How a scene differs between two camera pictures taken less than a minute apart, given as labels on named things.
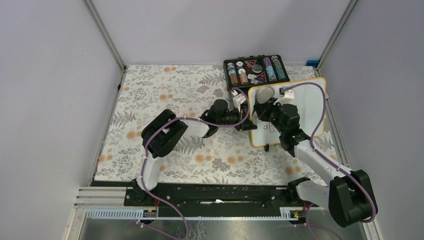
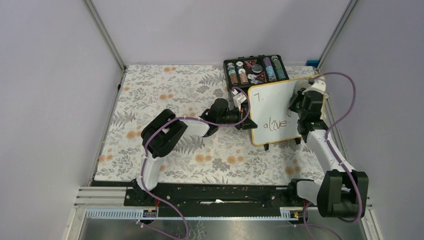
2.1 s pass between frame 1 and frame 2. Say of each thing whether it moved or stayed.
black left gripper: stayed
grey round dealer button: stayed
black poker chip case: stayed
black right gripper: moved
